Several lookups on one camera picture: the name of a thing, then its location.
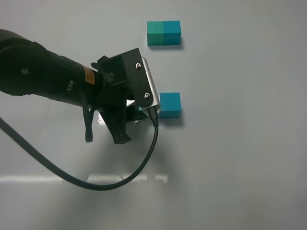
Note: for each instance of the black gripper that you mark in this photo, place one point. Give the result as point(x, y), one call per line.
point(123, 77)

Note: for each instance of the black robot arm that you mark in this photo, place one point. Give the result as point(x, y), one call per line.
point(27, 67)

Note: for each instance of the green template cube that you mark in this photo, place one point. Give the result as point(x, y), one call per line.
point(155, 33)

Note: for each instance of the blue template cube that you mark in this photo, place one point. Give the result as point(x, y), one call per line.
point(172, 33)

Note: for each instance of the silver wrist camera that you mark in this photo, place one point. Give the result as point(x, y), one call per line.
point(154, 95)

